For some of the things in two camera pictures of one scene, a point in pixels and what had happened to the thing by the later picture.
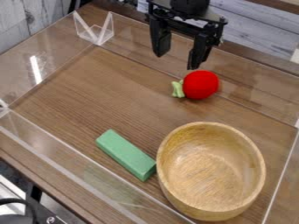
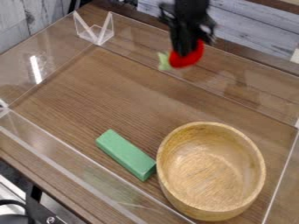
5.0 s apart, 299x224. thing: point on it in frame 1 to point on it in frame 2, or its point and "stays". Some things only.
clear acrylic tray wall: x=41 y=154 stays
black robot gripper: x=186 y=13 to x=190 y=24
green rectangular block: x=126 y=155 stays
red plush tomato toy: x=200 y=85 to x=185 y=61
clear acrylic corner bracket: x=98 y=34 stays
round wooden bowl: x=212 y=170 stays
